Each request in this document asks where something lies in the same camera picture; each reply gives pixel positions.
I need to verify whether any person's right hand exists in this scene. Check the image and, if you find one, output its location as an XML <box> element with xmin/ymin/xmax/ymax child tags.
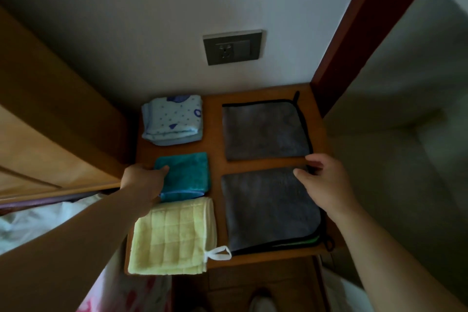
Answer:
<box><xmin>293</xmin><ymin>153</ymin><xmax>361</xmax><ymax>222</ymax></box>

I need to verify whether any person's left forearm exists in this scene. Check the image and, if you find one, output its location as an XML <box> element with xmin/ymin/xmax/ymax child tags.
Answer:
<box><xmin>0</xmin><ymin>185</ymin><xmax>155</xmax><ymax>312</ymax></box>

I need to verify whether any yellow folded towel white loop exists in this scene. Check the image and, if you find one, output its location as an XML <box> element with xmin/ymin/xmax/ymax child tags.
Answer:
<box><xmin>127</xmin><ymin>196</ymin><xmax>232</xmax><ymax>276</ymax></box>

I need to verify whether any white bedding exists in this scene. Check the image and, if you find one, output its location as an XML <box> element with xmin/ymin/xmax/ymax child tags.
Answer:
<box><xmin>0</xmin><ymin>194</ymin><xmax>123</xmax><ymax>255</ymax></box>

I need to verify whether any wooden nightstand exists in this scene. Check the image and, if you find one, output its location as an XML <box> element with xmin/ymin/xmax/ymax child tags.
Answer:
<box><xmin>124</xmin><ymin>83</ymin><xmax>346</xmax><ymax>312</ymax></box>

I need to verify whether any pink patterned fabric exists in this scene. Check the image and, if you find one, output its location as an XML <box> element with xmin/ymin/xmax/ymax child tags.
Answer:
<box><xmin>76</xmin><ymin>246</ymin><xmax>173</xmax><ymax>312</ymax></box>

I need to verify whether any light blue patterned folded towel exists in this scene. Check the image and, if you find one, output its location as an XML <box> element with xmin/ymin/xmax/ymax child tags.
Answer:
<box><xmin>141</xmin><ymin>95</ymin><xmax>204</xmax><ymax>146</ymax></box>

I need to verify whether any grey towel with green underside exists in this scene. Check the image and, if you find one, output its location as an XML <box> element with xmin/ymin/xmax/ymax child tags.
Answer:
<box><xmin>220</xmin><ymin>166</ymin><xmax>335</xmax><ymax>256</ymax></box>

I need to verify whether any grey wall socket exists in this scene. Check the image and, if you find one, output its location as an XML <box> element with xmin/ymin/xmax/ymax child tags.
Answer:
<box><xmin>203</xmin><ymin>30</ymin><xmax>263</xmax><ymax>66</ymax></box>

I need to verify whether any red-brown wooden door frame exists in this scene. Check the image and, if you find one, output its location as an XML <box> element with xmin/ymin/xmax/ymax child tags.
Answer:
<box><xmin>311</xmin><ymin>0</ymin><xmax>449</xmax><ymax>118</ymax></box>

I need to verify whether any person's right forearm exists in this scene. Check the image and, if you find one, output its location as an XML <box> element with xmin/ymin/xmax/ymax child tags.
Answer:
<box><xmin>328</xmin><ymin>202</ymin><xmax>468</xmax><ymax>312</ymax></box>

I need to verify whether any person's left hand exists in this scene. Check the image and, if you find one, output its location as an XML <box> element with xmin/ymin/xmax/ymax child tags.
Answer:
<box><xmin>120</xmin><ymin>164</ymin><xmax>170</xmax><ymax>207</ymax></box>

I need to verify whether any teal towel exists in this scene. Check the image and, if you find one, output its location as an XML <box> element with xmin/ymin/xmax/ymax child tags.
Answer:
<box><xmin>154</xmin><ymin>152</ymin><xmax>211</xmax><ymax>203</ymax></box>

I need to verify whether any grey towel with black trim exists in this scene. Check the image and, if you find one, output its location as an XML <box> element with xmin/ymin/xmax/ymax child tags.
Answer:
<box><xmin>222</xmin><ymin>91</ymin><xmax>314</xmax><ymax>162</ymax></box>

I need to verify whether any wooden bed headboard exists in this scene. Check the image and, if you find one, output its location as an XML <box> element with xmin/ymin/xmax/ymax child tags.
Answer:
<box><xmin>0</xmin><ymin>5</ymin><xmax>133</xmax><ymax>210</ymax></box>

